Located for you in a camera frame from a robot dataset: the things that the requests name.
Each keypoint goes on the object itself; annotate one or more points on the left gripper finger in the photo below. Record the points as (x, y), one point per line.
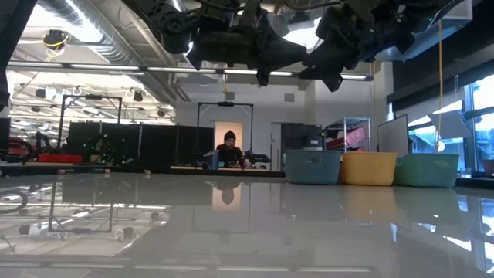
(289, 50)
(263, 77)

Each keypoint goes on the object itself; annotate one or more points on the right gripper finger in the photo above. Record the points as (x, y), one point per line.
(320, 65)
(333, 83)

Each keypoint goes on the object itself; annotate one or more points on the yellow plastic bin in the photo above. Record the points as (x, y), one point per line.
(366, 170)

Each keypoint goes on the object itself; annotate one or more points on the grey monitor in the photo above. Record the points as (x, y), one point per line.
(393, 133)

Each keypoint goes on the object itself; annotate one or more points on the red black equipment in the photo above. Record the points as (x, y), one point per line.
(17, 148)

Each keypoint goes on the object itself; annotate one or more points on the black frame workstation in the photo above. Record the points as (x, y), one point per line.
(116, 143)
(198, 127)

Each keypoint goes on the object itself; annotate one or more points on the dark teal plastic bin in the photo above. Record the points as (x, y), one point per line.
(312, 168)

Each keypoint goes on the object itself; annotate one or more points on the black cabinet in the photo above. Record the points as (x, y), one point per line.
(301, 135)

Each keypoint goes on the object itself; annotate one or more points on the small black robot arm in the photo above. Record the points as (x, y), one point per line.
(258, 157)

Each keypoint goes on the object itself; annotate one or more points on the person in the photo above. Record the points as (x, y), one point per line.
(230, 152)

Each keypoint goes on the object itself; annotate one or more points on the linear ceiling light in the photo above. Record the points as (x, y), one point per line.
(104, 67)
(355, 76)

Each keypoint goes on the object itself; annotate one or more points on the red box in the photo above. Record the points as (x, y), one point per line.
(59, 158)

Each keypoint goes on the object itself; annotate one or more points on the silver ventilation duct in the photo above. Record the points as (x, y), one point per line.
(96, 42)

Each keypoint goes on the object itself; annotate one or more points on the mint green plastic bin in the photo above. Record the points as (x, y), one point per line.
(426, 171)

